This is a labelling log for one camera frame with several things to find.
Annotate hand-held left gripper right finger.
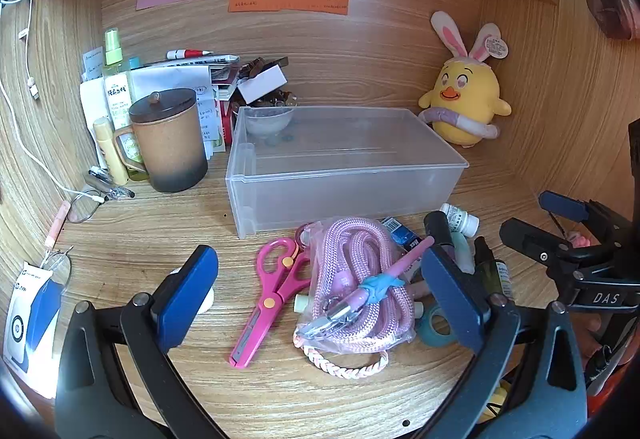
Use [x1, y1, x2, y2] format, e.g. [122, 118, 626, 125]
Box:
[421, 246, 588, 439]

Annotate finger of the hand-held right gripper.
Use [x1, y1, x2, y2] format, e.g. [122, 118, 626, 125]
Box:
[499, 217, 640, 292]
[539, 190, 633, 245]

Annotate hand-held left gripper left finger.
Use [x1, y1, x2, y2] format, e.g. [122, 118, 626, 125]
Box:
[54, 245, 226, 439]

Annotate white round jar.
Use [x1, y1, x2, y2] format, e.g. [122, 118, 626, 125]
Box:
[169, 268, 217, 316]

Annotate teal tape roll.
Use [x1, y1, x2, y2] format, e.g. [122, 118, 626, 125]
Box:
[414, 304, 458, 347]

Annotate pale green cosmetic tube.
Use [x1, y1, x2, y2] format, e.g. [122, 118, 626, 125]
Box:
[450, 233, 476, 275]

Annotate dark dropper bottle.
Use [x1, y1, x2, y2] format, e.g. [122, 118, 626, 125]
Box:
[472, 236, 516, 301]

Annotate pink pen with blue ornament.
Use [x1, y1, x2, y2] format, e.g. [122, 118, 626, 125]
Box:
[357, 235, 436, 306]

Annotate small white labelled bottle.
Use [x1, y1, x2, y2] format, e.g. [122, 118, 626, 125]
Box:
[440, 203, 480, 236]

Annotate pink scissors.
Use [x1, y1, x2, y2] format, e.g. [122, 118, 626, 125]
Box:
[229, 238, 312, 367]

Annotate pink rope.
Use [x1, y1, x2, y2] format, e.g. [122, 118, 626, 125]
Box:
[295, 216, 418, 352]

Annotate pink white braided bracelet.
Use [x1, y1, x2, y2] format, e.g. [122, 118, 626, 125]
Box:
[300, 336, 390, 381]

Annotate clear plastic storage box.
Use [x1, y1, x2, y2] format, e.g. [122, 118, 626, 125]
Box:
[225, 105, 470, 240]

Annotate person's right hand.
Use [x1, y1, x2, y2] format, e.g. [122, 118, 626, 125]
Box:
[570, 311, 613, 360]

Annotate small blue box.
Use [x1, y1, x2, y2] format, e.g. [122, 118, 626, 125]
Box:
[382, 217, 422, 251]

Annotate eyeglasses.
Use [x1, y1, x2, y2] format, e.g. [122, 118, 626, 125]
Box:
[40, 189, 108, 287]

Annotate pink lip balm stick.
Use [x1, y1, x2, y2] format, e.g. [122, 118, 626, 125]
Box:
[44, 200, 72, 250]

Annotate yellow chick plush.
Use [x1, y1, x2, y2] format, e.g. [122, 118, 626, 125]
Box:
[418, 10, 513, 148]

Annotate brown mug with lid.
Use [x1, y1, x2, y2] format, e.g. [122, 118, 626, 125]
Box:
[112, 88, 209, 194]

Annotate blue and white packet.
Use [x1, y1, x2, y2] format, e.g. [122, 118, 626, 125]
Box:
[2, 261, 63, 400]

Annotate small clear bowl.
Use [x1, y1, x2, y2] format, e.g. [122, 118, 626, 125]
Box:
[245, 109, 295, 137]

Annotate stack of papers and booklets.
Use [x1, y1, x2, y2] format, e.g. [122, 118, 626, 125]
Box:
[80, 46, 242, 154]

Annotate green spray bottle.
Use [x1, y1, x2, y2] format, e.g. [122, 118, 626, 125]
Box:
[102, 29, 137, 130]

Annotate small white box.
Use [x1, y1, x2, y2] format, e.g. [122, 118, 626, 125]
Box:
[236, 67, 288, 104]

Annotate pile of brown hair clips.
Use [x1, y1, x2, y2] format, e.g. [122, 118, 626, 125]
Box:
[239, 56, 299, 108]

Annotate red and white marker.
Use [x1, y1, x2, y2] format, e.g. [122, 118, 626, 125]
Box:
[166, 48, 213, 60]

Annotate white charging cable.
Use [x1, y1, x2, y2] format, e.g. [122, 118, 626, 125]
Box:
[0, 0, 107, 206]

